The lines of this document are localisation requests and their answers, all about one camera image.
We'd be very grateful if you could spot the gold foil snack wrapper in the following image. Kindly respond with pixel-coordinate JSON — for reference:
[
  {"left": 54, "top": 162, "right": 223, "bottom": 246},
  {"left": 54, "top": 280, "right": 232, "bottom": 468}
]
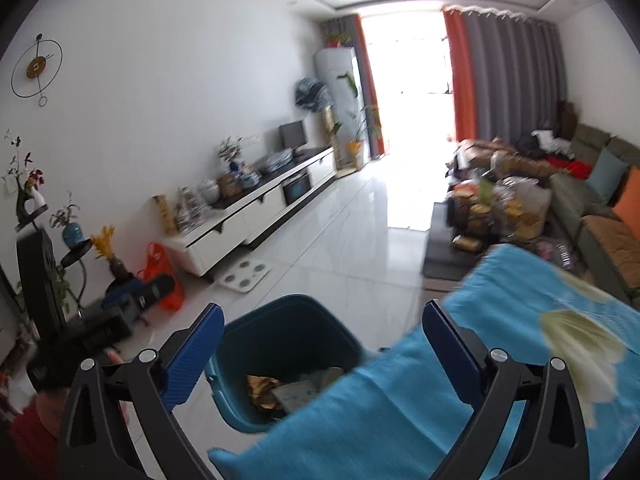
[{"left": 245, "top": 375, "right": 283, "bottom": 414}]

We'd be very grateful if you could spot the white dotted paper bag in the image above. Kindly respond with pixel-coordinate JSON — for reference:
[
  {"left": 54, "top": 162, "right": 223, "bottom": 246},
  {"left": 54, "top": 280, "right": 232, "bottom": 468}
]
[{"left": 272, "top": 366, "right": 345, "bottom": 414}]

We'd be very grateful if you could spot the teal trash bin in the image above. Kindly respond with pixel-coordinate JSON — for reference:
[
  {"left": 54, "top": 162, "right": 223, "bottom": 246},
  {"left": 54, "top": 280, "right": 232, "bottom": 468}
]
[{"left": 205, "top": 294, "right": 378, "bottom": 434}]

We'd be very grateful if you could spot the person's left hand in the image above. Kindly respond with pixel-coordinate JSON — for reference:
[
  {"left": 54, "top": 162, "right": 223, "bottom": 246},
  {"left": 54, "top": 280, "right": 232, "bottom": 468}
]
[{"left": 29, "top": 349, "right": 132, "bottom": 436}]

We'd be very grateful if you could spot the black plant stand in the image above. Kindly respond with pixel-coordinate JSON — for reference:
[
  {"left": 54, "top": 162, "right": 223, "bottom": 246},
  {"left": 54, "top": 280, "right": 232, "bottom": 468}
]
[{"left": 8, "top": 204, "right": 147, "bottom": 340}]

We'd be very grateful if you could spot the orange plastic bag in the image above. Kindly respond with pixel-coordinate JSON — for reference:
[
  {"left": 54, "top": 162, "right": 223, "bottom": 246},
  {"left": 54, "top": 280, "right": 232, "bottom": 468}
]
[{"left": 137, "top": 242, "right": 186, "bottom": 312}]

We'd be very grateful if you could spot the white bathroom scale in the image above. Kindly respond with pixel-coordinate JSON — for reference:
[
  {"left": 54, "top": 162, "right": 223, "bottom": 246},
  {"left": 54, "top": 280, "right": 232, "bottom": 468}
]
[{"left": 218, "top": 258, "right": 271, "bottom": 294}]

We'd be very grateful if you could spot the blue floral tablecloth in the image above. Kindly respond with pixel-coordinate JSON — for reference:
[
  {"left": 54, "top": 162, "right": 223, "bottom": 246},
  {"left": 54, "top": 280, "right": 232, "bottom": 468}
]
[{"left": 208, "top": 245, "right": 639, "bottom": 479}]

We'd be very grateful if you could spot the white TV cabinet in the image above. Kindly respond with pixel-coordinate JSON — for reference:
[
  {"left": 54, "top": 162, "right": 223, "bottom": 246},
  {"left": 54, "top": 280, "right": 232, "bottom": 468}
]
[{"left": 160, "top": 148, "right": 336, "bottom": 278}]

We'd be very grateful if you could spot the cluttered coffee table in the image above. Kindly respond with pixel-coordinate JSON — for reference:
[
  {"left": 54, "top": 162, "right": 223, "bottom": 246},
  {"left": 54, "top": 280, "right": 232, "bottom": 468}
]
[{"left": 422, "top": 177, "right": 576, "bottom": 290}]

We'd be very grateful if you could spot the orange cushion left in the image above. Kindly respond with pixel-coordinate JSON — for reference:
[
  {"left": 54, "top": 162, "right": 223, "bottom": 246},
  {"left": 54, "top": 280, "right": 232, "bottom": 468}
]
[{"left": 613, "top": 166, "right": 640, "bottom": 240}]

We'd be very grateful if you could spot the green sectional sofa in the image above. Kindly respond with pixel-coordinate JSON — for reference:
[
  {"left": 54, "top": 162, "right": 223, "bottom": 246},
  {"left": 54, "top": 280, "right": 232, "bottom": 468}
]
[{"left": 456, "top": 122, "right": 640, "bottom": 311}]

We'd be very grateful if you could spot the teal cushion left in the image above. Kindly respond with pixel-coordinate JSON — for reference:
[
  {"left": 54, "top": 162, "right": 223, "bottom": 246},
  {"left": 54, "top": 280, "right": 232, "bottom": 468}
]
[{"left": 586, "top": 148, "right": 628, "bottom": 204}]

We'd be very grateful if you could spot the small black monitor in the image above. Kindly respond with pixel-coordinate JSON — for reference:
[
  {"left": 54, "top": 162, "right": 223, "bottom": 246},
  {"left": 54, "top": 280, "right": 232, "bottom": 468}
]
[{"left": 278, "top": 120, "right": 307, "bottom": 152}]

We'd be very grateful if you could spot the tall potted plant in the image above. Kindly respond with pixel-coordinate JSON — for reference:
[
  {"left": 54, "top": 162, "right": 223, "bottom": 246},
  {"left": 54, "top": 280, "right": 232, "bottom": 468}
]
[{"left": 336, "top": 72, "right": 381, "bottom": 171}]

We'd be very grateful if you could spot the white standing air conditioner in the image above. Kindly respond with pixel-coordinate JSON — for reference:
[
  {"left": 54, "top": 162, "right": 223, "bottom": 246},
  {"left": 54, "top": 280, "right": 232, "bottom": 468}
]
[{"left": 314, "top": 47, "right": 369, "bottom": 168}]

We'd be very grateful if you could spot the orange and grey curtain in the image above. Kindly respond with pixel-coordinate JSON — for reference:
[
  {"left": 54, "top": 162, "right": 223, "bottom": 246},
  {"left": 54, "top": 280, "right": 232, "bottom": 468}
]
[{"left": 442, "top": 6, "right": 567, "bottom": 144}]

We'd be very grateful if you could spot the round wall clock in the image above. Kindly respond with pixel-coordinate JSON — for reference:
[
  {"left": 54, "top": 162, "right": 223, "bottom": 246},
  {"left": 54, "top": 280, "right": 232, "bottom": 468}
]
[{"left": 10, "top": 34, "right": 64, "bottom": 107}]

